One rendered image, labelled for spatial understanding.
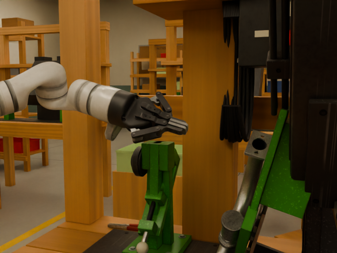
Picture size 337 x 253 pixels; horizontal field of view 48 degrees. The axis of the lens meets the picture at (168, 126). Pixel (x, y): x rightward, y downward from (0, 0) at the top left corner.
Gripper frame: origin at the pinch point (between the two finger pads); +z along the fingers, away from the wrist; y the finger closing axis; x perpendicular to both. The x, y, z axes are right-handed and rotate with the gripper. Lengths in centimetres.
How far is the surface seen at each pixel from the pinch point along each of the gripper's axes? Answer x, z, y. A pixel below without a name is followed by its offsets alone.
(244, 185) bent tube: 8.8, 15.4, -2.9
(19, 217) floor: 282, -199, 25
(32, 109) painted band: 739, -663, 389
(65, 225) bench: 48, -34, -16
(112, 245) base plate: 34.1, -12.4, -18.4
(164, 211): 23.9, -1.4, -8.5
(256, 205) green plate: -3.1, 19.1, -11.9
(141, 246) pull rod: 22.0, -2.1, -18.7
